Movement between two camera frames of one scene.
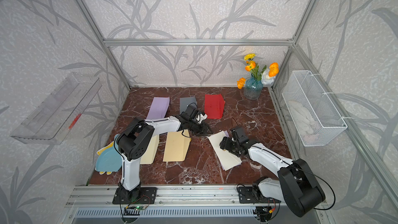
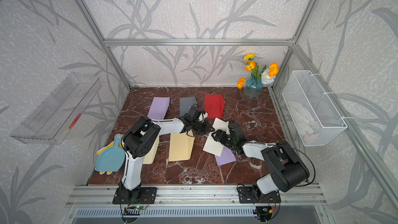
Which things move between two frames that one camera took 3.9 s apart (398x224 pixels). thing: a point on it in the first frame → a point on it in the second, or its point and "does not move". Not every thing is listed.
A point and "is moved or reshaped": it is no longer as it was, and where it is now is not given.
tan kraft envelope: [177, 146] is moved or reshaped
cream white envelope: [227, 159] → [212, 145]
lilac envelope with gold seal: [158, 108] does not move
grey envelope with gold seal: [184, 102] does not move
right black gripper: [225, 143] does not move
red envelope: [214, 106] does not move
